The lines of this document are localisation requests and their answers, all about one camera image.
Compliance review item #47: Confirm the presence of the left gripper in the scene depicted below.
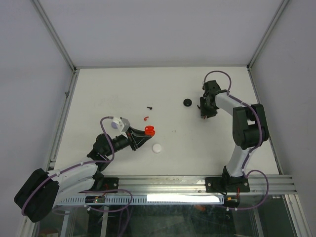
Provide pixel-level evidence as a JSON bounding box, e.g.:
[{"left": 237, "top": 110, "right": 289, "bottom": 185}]
[{"left": 105, "top": 126, "right": 151, "bottom": 157}]

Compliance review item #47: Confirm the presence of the red earbud charging case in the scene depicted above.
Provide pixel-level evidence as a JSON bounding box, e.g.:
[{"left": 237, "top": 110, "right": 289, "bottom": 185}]
[{"left": 144, "top": 125, "right": 156, "bottom": 137}]

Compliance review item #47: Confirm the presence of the white earbud charging case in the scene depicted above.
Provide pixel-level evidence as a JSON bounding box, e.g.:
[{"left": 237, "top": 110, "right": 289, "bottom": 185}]
[{"left": 152, "top": 143, "right": 162, "bottom": 154}]

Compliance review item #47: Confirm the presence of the black earbud charging case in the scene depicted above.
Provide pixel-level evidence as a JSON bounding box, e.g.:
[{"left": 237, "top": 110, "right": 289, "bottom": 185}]
[{"left": 183, "top": 98, "right": 192, "bottom": 107}]

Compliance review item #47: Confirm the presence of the purple earbud charging case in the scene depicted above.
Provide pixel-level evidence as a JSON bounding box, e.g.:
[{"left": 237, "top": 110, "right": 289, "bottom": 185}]
[{"left": 111, "top": 120, "right": 120, "bottom": 129}]

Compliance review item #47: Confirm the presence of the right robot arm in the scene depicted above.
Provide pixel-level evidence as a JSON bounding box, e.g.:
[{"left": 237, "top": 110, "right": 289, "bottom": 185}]
[{"left": 199, "top": 80, "right": 269, "bottom": 191}]

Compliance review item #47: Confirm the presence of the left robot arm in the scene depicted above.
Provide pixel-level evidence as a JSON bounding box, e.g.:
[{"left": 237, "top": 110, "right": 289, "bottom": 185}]
[{"left": 14, "top": 125, "right": 155, "bottom": 223}]

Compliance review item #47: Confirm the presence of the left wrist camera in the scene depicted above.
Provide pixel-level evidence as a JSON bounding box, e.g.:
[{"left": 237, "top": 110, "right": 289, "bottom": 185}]
[{"left": 112, "top": 117, "right": 130, "bottom": 135}]

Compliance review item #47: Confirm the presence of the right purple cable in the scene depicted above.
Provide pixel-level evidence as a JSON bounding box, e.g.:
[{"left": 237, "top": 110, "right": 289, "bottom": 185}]
[{"left": 203, "top": 71, "right": 270, "bottom": 210}]

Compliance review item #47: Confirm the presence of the purple cable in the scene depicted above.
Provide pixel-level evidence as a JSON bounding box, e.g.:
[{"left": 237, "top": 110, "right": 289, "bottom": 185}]
[
  {"left": 21, "top": 116, "right": 116, "bottom": 217},
  {"left": 203, "top": 71, "right": 270, "bottom": 210}
]

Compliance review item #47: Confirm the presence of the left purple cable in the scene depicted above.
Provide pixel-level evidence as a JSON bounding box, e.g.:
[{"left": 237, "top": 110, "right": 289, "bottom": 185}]
[{"left": 21, "top": 116, "right": 116, "bottom": 217}]

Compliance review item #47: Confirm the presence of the aluminium mounting rail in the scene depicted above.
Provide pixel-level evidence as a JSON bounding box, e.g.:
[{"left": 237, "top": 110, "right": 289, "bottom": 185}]
[{"left": 31, "top": 174, "right": 297, "bottom": 196}]

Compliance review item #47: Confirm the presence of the slotted cable duct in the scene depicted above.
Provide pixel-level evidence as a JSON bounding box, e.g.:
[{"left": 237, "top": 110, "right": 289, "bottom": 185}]
[{"left": 56, "top": 194, "right": 224, "bottom": 206}]

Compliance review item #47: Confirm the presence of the right aluminium frame post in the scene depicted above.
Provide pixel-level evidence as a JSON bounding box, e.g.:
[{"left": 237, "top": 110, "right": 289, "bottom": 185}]
[{"left": 246, "top": 0, "right": 291, "bottom": 71}]

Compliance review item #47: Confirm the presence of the aluminium frame post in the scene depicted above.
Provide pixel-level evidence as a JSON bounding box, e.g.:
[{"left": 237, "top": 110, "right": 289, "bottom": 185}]
[
  {"left": 246, "top": 0, "right": 291, "bottom": 71},
  {"left": 30, "top": 0, "right": 76, "bottom": 72}
]

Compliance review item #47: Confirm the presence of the left aluminium frame post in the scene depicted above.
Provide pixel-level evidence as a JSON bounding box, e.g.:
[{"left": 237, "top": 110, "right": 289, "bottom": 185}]
[{"left": 30, "top": 0, "right": 76, "bottom": 72}]

